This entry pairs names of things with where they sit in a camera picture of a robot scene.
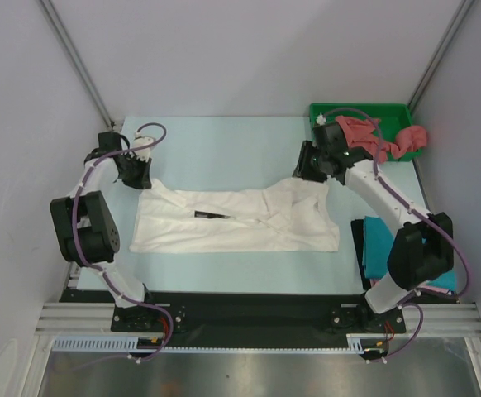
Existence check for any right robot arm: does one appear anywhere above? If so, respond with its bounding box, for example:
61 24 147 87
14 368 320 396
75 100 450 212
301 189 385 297
293 122 454 332

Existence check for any salmon red t-shirt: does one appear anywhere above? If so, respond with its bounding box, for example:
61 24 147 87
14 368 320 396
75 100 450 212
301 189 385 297
336 115 427 164

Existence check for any white t-shirt with robot print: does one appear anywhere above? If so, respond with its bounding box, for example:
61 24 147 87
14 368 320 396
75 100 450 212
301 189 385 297
130 178 340 254

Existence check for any green plastic bin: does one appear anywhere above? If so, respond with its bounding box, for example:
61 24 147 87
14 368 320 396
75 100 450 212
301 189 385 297
309 103 425 162

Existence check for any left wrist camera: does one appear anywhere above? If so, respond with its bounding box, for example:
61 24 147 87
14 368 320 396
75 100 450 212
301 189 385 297
131 132 158 162

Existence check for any right aluminium frame post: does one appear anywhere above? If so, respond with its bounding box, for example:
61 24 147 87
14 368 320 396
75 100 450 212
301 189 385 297
407 0 477 114

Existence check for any aluminium frame post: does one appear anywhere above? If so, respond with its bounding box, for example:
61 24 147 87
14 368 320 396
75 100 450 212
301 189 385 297
407 0 477 114
36 0 114 129

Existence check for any light blue cable duct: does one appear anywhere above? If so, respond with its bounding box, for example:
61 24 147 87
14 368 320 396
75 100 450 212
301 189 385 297
52 335 140 352

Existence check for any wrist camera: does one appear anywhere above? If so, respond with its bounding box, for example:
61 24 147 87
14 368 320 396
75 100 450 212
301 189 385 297
131 132 158 162
315 113 327 126

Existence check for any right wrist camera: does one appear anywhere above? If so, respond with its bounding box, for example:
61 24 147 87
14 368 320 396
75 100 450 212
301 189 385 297
315 113 327 126

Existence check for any pink folded t-shirt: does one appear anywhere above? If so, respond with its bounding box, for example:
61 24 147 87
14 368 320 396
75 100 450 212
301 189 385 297
369 279 454 296

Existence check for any left aluminium frame post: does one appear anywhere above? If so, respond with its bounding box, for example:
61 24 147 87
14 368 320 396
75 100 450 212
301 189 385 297
36 0 114 129

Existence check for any aluminium front rail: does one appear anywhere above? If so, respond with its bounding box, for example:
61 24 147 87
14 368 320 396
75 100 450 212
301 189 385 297
35 303 481 337

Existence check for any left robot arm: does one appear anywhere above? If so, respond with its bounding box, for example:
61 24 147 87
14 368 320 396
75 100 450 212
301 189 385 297
50 132 161 332

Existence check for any teal folded t-shirt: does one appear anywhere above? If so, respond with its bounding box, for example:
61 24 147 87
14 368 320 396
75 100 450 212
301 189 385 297
363 217 457 292

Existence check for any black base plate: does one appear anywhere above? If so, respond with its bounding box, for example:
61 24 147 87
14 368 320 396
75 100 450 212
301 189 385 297
59 289 407 349

